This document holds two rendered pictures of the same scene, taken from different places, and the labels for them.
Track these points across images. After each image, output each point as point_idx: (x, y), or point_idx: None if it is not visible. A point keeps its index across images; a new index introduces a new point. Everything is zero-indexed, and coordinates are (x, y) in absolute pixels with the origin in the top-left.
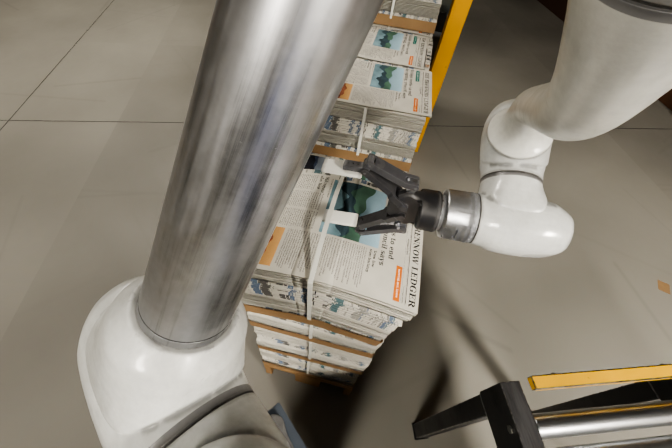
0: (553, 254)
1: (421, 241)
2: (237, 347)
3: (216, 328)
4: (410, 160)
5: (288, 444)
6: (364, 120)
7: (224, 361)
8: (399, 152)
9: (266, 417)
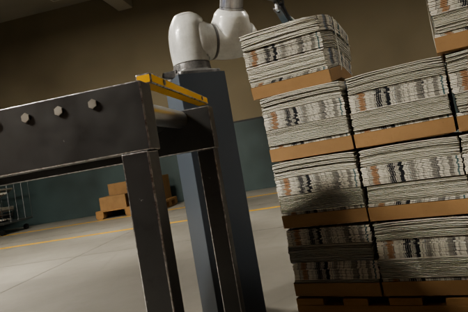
0: None
1: (282, 24)
2: (221, 14)
3: (221, 3)
4: (434, 35)
5: (200, 31)
6: (427, 6)
7: (217, 14)
8: (435, 30)
9: (207, 28)
